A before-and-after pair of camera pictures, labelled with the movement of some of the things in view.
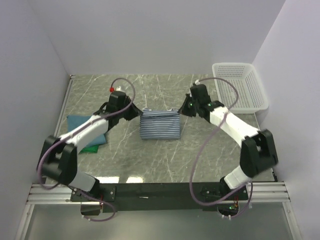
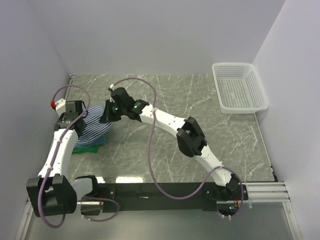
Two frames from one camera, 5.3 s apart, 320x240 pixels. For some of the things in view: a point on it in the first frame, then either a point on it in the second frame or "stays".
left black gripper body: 125,114 → 61,117
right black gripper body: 197,105 → 118,112
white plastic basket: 252,95 stays
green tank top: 89,149 stays
